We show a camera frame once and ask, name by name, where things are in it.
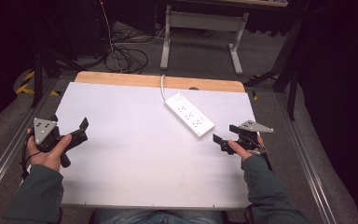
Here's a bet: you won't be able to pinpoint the white power strip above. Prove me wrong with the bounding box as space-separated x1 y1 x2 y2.
163 91 216 140

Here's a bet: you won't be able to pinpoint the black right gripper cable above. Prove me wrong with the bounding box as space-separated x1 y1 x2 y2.
251 135 274 173

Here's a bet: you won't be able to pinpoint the person's left hand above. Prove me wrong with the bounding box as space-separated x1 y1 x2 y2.
25 128 73 173

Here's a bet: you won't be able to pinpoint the black floor cable bundle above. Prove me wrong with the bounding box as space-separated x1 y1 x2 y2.
103 28 150 75

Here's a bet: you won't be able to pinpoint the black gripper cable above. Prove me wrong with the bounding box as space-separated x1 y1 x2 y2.
251 135 274 173
21 135 42 181

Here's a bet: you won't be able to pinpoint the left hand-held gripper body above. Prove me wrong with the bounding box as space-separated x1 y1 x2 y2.
33 115 76 169

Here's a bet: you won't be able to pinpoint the white metal desk frame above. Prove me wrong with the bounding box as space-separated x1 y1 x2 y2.
159 3 250 77

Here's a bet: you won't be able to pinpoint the white power strip cable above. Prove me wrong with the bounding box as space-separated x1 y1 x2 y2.
159 74 168 101

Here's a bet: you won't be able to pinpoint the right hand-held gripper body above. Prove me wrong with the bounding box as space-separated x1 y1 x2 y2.
220 119 275 156

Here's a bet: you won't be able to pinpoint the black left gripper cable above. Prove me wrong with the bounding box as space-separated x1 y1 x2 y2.
21 135 42 181

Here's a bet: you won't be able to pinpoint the white table cover sheet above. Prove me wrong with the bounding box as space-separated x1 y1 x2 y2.
54 81 257 210

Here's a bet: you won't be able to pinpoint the aluminium floor rail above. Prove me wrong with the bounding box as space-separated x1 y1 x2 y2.
0 78 59 203
274 91 338 224

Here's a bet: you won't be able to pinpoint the black metal stand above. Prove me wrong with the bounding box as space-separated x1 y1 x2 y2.
30 0 87 109
243 17 303 121

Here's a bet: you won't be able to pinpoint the person's right hand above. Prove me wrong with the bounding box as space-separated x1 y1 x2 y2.
227 132 267 162

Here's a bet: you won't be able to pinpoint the person's legs in jeans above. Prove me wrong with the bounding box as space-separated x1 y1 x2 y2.
90 208 228 224

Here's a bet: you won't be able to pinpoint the yellow black floor tape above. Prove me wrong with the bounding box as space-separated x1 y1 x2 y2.
14 70 62 97

